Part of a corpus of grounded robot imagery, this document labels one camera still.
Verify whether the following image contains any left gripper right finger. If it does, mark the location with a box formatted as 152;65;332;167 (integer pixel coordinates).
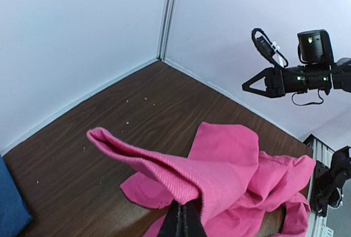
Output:
182;201;207;237

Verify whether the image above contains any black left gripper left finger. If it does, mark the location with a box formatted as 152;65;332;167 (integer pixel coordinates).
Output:
157;201;183;237

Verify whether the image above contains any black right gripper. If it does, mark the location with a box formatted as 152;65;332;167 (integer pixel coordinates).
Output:
242;65;332;98

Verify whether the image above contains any red garment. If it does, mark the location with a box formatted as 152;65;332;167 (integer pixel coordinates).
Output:
87;122;316;236

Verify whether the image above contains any dark blue polo shirt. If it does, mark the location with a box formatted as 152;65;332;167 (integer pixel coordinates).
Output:
1;157;33;236

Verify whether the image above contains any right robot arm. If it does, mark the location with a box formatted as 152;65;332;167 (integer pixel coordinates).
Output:
242;28;350;98

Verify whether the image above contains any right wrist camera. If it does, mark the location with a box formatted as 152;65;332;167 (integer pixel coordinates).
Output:
253;36;288;67

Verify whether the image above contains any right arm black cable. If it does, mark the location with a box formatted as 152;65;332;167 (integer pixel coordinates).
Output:
251;27;327;106

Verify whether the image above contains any aluminium front rail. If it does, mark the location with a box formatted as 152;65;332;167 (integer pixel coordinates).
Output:
304;135;334;237

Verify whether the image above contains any right aluminium frame post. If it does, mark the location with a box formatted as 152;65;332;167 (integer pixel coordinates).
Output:
156;0;177;61

